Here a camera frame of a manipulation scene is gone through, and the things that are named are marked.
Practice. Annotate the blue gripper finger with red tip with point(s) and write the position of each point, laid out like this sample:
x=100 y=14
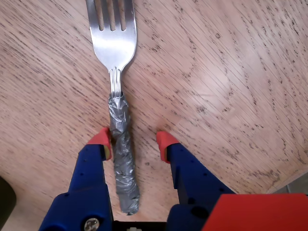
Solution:
x=192 y=178
x=81 y=192

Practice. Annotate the red camera mount bracket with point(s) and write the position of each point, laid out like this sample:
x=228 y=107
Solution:
x=260 y=214

